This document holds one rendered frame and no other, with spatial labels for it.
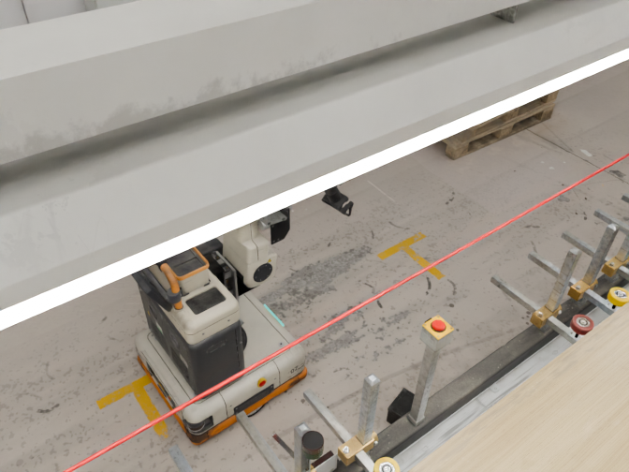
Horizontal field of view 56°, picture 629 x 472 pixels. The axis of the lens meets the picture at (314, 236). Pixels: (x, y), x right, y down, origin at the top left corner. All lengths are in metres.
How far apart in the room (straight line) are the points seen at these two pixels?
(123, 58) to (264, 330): 2.69
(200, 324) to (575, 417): 1.39
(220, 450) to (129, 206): 2.62
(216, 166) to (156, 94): 0.07
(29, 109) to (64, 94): 0.02
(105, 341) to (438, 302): 1.93
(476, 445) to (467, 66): 1.59
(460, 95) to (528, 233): 3.72
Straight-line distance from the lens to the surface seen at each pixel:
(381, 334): 3.40
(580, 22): 0.72
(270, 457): 1.98
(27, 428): 3.31
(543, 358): 2.69
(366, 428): 1.96
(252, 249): 2.54
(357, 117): 0.49
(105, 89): 0.39
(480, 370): 2.46
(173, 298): 2.37
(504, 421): 2.10
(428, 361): 1.97
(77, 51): 0.39
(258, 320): 3.07
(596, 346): 2.43
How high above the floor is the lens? 2.61
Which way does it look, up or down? 41 degrees down
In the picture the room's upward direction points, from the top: 1 degrees clockwise
